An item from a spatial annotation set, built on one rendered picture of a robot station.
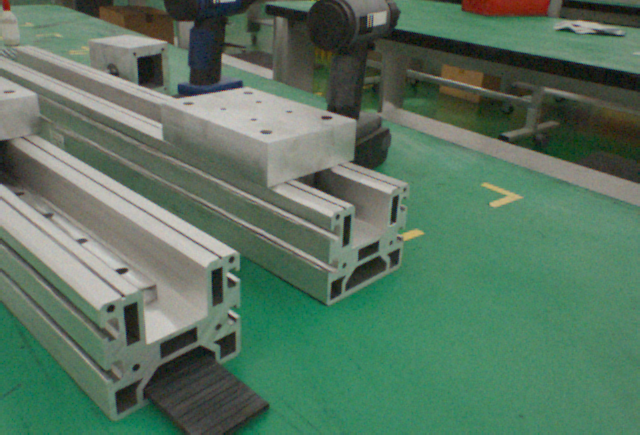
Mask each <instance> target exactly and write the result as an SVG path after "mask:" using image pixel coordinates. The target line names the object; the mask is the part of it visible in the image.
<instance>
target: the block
mask: <svg viewBox="0 0 640 435"><path fill-rule="evenodd" d="M88 42H89V51H90V61H91V68H94V69H97V70H100V71H102V72H104V73H105V74H108V75H111V76H113V77H116V78H119V79H121V80H124V81H127V82H130V83H132V84H135V85H138V86H141V87H143V88H146V89H149V90H152V91H154V92H157V93H160V94H163V95H165V96H166V95H170V89H169V70H168V51H167V42H163V41H157V40H151V39H145V38H141V37H139V36H133V35H122V36H114V37H107V38H99V39H92V40H88Z"/></svg>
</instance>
